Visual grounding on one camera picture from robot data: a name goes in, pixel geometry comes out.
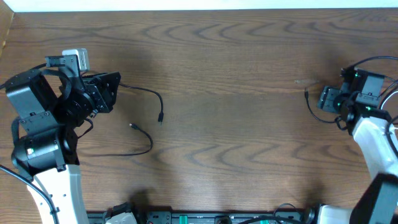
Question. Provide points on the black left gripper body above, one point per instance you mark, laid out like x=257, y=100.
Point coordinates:
x=104, y=91

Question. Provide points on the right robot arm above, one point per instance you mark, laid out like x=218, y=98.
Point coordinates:
x=356, y=103

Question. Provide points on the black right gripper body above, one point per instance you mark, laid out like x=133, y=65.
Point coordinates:
x=328, y=96

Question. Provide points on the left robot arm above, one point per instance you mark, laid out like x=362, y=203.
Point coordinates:
x=50, y=105

